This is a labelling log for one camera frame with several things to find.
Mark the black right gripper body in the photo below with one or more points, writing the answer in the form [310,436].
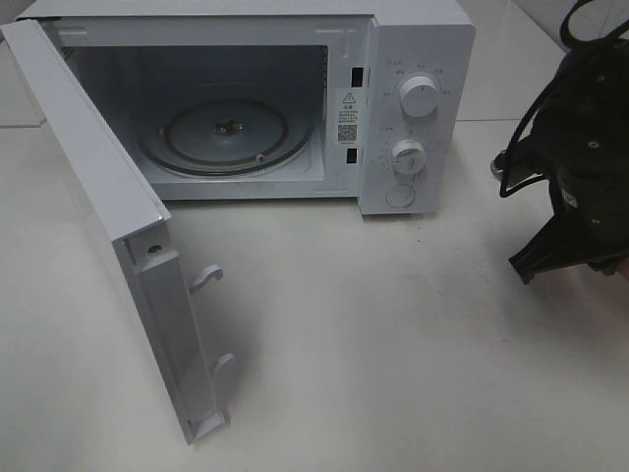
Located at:
[589,226]

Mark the white microwave knob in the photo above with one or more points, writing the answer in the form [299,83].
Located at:
[419,95]
[408,157]

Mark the pink round plate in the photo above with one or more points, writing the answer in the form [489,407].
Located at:
[623,269]

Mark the round white door button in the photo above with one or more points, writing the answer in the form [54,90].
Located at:
[400,196]

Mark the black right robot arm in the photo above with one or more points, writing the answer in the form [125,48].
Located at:
[578,144]

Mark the white microwave oven body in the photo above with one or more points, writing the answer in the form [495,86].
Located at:
[137,60]

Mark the white warning label sticker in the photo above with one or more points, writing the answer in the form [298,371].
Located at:
[348,115]

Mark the white microwave door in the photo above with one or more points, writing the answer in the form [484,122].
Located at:
[130,225]

